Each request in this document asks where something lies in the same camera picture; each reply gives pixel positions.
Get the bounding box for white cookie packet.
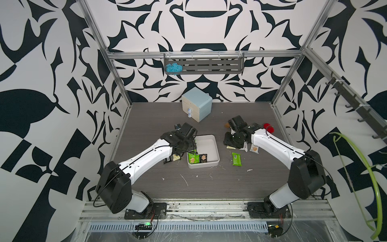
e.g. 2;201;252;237
250;144;259;154
242;142;248;152

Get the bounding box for green cookie packet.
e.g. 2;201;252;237
187;153;200;164
232;152;242;166

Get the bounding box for white storage box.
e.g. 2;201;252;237
187;135;220;169

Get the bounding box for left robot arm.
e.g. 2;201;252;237
96;123;197;214

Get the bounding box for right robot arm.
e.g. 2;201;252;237
223;116;327;214

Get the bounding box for red oval object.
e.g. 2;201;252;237
263;123;275;134

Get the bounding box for small white bottle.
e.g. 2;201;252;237
187;108;192;118

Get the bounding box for light blue drawer cabinet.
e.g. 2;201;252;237
181;87;213;123

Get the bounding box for teal crocheted cloth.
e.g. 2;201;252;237
165;63;183;75

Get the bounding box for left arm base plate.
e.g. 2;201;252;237
124;203;167;220

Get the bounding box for grey wall shelf rack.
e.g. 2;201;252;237
163;52;244;75

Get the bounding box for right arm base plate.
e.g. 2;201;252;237
246;202;292;219

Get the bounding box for grey hook rail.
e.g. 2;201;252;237
326;71;387;143

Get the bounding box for green hose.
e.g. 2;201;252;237
329;131;384;240

